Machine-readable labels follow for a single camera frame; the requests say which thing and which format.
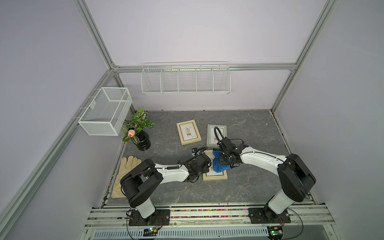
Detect light wood picture frame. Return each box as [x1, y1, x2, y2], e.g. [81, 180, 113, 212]
[203, 150, 228, 181]

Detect blue microfibre cloth black trim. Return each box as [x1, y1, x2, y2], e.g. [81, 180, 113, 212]
[213, 150, 231, 173]

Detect green-grey picture frame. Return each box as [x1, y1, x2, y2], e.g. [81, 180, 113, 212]
[207, 125, 228, 148]

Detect beige picture frame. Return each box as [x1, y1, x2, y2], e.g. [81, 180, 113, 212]
[177, 120, 202, 146]

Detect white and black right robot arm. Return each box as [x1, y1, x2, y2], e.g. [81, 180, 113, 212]
[214, 137, 316, 222]

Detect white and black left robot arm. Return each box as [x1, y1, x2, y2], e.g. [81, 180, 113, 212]
[120, 153, 212, 220]

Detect black glossy plant vase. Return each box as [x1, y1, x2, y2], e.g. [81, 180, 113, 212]
[135, 130, 151, 151]

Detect green artificial plant pink flower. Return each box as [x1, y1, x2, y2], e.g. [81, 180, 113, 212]
[121, 108, 156, 145]

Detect left electronics board green led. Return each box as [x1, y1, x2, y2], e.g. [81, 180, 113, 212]
[143, 228, 158, 237]

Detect electronics board green led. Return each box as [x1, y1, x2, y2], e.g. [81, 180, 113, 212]
[267, 227, 284, 240]
[143, 228, 158, 237]

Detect right electronics board green led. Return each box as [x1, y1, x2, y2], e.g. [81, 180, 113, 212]
[267, 227, 284, 240]

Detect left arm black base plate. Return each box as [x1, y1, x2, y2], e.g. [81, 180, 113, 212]
[128, 209, 171, 227]

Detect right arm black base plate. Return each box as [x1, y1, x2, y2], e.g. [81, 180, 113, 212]
[248, 208, 291, 224]

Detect white vented cable duct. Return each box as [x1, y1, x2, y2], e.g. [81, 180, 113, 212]
[91, 227, 269, 240]

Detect long white wire shelf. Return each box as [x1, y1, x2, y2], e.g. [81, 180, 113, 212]
[141, 62, 232, 95]

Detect aluminium cage frame profiles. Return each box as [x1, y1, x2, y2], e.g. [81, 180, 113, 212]
[0, 0, 340, 232]

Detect white wire basket left wall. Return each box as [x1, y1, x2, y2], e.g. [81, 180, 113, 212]
[78, 87, 133, 136]

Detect aluminium mounting rail front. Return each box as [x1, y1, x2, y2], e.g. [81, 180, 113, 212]
[85, 205, 336, 229]

